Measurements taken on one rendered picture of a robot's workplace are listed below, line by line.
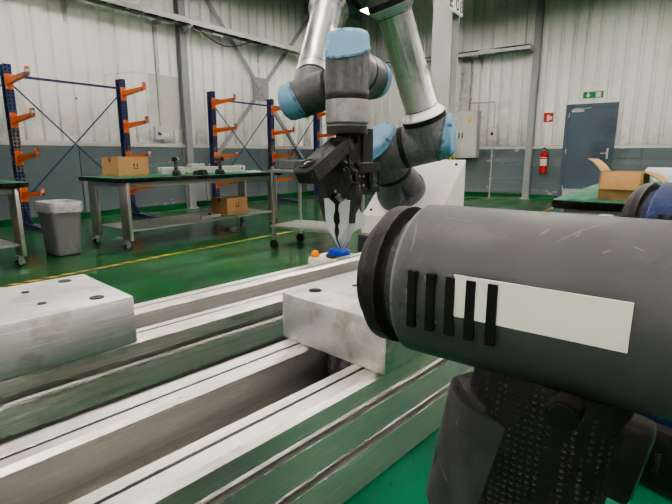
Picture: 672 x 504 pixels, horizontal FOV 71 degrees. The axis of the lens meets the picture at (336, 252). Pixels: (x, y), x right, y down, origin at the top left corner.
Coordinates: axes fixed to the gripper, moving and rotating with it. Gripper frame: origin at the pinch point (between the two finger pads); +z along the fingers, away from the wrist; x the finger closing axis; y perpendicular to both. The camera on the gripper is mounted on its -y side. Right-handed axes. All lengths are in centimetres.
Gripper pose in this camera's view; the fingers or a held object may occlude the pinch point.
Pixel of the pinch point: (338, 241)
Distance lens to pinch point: 84.0
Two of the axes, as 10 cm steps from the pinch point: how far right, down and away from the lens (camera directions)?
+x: -7.3, -1.4, 6.7
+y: 6.8, -1.5, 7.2
